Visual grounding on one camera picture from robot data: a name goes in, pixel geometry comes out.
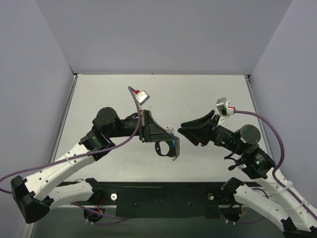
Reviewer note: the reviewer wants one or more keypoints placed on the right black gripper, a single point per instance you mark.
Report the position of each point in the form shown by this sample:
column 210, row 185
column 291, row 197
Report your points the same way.
column 210, row 129

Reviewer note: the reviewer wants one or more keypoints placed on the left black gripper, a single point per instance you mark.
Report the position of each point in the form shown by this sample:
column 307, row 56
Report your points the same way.
column 144, row 125

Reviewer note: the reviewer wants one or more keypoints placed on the silver bottle opener keychain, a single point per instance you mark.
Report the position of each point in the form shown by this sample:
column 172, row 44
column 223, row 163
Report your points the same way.
column 171, row 131

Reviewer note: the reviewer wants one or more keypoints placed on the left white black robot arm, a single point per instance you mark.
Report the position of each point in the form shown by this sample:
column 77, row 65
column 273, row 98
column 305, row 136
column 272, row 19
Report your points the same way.
column 37, row 194

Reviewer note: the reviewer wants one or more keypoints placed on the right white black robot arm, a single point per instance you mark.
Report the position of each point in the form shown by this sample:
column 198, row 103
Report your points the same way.
column 286, row 208

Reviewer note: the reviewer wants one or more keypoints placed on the blue plastic key tag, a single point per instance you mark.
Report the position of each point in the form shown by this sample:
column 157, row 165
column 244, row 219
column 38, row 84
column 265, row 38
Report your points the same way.
column 174, row 142

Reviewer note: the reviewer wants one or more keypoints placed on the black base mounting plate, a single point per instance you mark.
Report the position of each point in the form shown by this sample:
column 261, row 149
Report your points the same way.
column 209, row 212

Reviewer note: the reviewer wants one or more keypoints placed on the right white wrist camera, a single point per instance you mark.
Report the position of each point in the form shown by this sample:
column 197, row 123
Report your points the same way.
column 225, row 109

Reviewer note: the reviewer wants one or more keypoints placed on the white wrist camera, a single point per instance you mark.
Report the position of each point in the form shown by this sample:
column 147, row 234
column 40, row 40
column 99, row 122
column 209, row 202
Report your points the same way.
column 225, row 109
column 142, row 97

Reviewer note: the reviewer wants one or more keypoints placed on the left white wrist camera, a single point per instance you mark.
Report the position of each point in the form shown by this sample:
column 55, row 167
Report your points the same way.
column 142, row 97

